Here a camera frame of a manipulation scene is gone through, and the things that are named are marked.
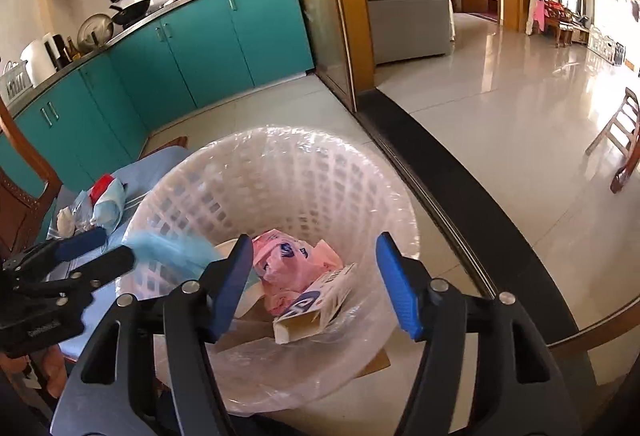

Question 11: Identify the pink hanging cloth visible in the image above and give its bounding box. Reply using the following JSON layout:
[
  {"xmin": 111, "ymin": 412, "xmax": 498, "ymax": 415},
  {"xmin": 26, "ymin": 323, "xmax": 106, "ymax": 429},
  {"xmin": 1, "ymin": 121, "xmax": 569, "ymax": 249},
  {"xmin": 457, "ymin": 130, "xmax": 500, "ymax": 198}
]
[{"xmin": 531, "ymin": 0, "xmax": 549, "ymax": 35}]

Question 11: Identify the red wrapper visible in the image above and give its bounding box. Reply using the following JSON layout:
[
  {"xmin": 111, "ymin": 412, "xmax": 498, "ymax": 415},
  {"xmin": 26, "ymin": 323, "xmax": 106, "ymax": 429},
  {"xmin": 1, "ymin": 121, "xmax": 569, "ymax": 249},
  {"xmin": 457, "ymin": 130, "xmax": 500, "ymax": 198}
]
[{"xmin": 90, "ymin": 173, "xmax": 115, "ymax": 197}]

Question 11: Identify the black kitchen appliance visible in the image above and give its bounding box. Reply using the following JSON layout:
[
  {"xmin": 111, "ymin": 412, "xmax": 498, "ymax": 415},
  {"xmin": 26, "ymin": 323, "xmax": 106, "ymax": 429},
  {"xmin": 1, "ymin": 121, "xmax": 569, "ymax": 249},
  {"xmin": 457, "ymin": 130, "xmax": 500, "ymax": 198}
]
[{"xmin": 44, "ymin": 33, "xmax": 66, "ymax": 69}]

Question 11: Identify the steel pan lid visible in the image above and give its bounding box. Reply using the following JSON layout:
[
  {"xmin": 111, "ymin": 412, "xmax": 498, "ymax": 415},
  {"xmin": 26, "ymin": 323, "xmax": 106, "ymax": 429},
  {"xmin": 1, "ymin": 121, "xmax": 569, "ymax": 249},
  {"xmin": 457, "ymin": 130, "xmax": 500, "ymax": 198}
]
[{"xmin": 76, "ymin": 13, "xmax": 113, "ymax": 54}]

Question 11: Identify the pink plastic bag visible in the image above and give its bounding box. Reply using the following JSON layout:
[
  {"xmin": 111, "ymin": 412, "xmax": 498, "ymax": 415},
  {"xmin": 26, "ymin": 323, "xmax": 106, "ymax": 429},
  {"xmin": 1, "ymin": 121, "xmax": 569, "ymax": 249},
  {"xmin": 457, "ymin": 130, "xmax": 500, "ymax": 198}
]
[{"xmin": 251, "ymin": 228, "xmax": 321, "ymax": 317}]

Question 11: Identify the person's left hand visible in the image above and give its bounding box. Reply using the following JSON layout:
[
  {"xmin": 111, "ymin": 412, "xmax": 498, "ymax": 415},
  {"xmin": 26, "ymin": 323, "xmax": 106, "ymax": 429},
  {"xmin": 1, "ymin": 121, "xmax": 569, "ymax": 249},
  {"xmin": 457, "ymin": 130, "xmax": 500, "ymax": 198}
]
[{"xmin": 40, "ymin": 345, "xmax": 69, "ymax": 399}]

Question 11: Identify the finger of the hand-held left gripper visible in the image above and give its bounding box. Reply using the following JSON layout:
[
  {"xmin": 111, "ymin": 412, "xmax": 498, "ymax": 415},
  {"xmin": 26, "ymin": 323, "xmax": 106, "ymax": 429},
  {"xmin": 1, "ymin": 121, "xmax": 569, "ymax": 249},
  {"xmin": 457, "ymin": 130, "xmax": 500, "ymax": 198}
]
[
  {"xmin": 60, "ymin": 246, "xmax": 137, "ymax": 297},
  {"xmin": 30, "ymin": 228, "xmax": 107, "ymax": 267}
]

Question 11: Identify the clear plastic wrapper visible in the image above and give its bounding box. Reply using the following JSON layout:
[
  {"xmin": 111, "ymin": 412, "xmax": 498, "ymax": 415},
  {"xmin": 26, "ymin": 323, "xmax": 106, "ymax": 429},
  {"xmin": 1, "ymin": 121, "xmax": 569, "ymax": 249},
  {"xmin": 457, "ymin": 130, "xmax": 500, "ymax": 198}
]
[{"xmin": 70, "ymin": 190, "xmax": 98, "ymax": 232}]

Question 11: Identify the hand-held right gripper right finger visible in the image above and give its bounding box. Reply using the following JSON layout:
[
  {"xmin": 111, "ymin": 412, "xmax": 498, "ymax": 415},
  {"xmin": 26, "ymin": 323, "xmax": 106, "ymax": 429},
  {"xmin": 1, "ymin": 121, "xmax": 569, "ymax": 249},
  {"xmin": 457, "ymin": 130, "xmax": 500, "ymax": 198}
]
[{"xmin": 376, "ymin": 232, "xmax": 583, "ymax": 436}]

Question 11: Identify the wooden living room furniture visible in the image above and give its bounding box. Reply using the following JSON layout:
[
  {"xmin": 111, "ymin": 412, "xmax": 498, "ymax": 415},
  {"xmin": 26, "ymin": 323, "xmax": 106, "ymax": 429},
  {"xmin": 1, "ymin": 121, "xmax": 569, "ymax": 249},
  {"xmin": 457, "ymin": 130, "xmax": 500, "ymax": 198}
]
[{"xmin": 522, "ymin": 0, "xmax": 593, "ymax": 48}]

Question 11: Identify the plain wooden chair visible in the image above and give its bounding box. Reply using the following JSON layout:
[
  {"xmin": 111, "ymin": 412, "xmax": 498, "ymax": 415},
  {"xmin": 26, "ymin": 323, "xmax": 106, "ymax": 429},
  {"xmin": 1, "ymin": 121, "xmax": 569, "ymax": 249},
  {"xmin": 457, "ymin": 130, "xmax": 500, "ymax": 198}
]
[{"xmin": 585, "ymin": 87, "xmax": 640, "ymax": 194}]

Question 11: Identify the white blue toothpaste box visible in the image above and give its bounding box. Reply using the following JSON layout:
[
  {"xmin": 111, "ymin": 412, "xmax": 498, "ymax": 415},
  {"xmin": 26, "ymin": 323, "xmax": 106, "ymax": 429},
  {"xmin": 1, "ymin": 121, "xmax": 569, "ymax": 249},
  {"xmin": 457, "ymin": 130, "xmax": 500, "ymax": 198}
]
[{"xmin": 272, "ymin": 263, "xmax": 357, "ymax": 346}]

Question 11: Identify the blue face mask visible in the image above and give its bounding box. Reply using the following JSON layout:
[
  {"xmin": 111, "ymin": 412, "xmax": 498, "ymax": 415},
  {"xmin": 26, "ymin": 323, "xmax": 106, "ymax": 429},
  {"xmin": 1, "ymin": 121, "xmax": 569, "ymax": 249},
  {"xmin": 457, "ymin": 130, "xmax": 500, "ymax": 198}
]
[{"xmin": 92, "ymin": 178, "xmax": 126, "ymax": 234}]

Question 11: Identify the white crumpled tissue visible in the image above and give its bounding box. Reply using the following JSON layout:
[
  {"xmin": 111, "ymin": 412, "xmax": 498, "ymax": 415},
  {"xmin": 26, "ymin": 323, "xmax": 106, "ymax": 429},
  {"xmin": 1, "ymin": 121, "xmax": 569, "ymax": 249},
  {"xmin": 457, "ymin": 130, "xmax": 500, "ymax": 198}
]
[{"xmin": 56, "ymin": 207, "xmax": 76, "ymax": 237}]

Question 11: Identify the white dish rack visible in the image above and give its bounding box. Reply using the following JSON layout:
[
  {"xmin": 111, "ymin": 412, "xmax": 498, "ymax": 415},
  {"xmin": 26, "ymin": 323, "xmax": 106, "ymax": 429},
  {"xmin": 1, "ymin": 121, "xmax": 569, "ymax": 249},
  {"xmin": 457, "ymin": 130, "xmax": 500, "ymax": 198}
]
[{"xmin": 0, "ymin": 61, "xmax": 33, "ymax": 104}]

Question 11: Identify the black wok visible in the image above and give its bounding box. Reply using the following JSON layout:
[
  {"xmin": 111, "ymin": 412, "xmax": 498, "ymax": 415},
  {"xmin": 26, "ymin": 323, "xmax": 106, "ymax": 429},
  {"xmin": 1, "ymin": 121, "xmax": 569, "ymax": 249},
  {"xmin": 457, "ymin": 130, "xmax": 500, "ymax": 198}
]
[{"xmin": 109, "ymin": 0, "xmax": 152, "ymax": 27}]

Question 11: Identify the white plastic basket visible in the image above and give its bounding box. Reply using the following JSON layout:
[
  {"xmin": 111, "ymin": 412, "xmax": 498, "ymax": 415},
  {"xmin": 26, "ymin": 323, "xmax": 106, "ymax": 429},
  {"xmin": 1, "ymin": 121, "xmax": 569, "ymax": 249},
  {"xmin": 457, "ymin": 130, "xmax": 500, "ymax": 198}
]
[{"xmin": 116, "ymin": 125, "xmax": 420, "ymax": 417}]

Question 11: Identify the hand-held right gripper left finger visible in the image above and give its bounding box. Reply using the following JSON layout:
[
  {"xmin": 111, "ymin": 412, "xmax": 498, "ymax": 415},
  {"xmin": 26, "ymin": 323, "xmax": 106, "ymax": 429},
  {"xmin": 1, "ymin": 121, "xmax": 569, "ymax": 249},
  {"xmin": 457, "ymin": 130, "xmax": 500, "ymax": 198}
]
[{"xmin": 50, "ymin": 234, "xmax": 255, "ymax": 436}]

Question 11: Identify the white kitchen appliance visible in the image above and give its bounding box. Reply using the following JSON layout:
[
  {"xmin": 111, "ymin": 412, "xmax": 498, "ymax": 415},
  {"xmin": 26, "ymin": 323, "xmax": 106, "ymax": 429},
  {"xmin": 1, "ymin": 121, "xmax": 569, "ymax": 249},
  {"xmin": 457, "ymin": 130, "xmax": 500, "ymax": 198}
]
[{"xmin": 20, "ymin": 40, "xmax": 53, "ymax": 84}]

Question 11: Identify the wooden framed glass door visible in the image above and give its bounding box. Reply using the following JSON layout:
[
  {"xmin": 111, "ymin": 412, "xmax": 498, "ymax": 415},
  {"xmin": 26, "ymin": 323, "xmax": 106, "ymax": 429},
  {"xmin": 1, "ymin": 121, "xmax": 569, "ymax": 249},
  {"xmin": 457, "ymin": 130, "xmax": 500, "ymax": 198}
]
[{"xmin": 260, "ymin": 0, "xmax": 376, "ymax": 113}]

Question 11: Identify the pink paper bag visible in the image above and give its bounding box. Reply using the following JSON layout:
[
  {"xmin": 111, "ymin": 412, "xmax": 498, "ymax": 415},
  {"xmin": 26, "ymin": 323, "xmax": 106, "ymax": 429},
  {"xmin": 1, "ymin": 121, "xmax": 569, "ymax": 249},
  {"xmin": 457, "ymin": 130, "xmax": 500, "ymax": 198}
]
[{"xmin": 310, "ymin": 238, "xmax": 346, "ymax": 287}]

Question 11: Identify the white slatted rack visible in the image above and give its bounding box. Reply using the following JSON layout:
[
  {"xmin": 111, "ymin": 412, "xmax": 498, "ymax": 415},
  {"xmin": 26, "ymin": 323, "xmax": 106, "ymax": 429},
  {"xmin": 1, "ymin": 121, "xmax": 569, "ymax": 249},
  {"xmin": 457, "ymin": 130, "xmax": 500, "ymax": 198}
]
[{"xmin": 587, "ymin": 28, "xmax": 628, "ymax": 65}]

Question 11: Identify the light blue knit cloth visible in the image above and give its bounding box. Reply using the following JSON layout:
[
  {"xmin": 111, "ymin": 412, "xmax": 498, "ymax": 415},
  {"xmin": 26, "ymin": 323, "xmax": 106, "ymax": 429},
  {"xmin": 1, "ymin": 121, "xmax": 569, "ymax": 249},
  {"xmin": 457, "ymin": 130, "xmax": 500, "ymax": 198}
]
[{"xmin": 122, "ymin": 230, "xmax": 223, "ymax": 279}]

